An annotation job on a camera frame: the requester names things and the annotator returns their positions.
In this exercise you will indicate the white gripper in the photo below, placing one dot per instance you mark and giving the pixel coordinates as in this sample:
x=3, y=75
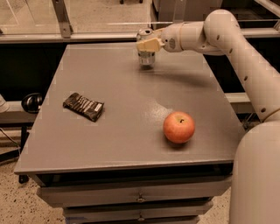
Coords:
x=171, y=38

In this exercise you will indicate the silver 7up soda can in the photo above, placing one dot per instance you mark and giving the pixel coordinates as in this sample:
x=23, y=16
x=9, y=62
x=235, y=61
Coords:
x=146, y=59

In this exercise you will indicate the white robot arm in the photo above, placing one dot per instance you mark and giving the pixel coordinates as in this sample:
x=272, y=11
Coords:
x=255, y=195

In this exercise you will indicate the red apple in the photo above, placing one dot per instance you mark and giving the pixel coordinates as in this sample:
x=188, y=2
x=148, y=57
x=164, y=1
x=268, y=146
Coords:
x=178, y=127

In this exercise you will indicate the black snack bar wrapper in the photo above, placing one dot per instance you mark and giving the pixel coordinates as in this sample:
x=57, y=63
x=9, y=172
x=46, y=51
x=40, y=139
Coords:
x=82, y=106

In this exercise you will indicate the grey drawer cabinet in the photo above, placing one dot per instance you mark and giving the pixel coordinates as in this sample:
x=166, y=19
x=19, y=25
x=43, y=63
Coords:
x=127, y=142

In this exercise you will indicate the metal railing with glass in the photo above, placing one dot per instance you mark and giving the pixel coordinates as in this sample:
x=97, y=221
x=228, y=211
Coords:
x=69, y=21

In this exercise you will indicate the black round object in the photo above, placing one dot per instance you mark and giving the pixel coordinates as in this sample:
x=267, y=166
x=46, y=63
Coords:
x=32, y=103

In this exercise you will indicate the upper grey drawer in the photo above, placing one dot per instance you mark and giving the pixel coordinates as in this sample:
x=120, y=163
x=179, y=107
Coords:
x=134, y=192

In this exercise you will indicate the grey drawer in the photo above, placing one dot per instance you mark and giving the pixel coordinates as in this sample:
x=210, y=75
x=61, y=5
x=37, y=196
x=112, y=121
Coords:
x=134, y=192
x=137, y=212

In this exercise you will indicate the lower grey drawer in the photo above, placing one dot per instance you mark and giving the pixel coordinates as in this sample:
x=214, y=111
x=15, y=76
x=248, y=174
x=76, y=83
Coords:
x=137, y=212

